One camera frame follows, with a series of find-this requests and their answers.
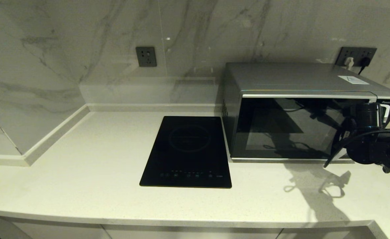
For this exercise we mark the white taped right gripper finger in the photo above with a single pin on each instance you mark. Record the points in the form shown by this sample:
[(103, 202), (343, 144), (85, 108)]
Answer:
[(387, 109)]

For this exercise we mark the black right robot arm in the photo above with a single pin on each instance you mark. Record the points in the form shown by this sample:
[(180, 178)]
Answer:
[(367, 114)]

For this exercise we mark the silver microwave oven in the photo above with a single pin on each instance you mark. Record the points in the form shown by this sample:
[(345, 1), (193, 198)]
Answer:
[(281, 76)]

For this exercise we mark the white power plug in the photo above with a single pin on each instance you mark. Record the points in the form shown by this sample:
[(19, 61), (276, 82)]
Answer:
[(349, 61)]

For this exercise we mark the black induction cooktop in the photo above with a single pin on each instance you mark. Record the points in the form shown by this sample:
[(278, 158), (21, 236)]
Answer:
[(188, 149)]

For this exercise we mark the large beige cabinet drawer front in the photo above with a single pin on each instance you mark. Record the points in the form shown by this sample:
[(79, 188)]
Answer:
[(165, 232)]

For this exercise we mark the beige corner cabinet panel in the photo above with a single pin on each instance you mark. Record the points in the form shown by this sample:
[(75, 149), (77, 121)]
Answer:
[(6, 229)]

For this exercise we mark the grey double wall socket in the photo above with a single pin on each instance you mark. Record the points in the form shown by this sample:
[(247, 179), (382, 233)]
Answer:
[(357, 53)]

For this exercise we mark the grey single wall socket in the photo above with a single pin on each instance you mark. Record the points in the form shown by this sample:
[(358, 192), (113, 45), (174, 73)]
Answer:
[(146, 56)]

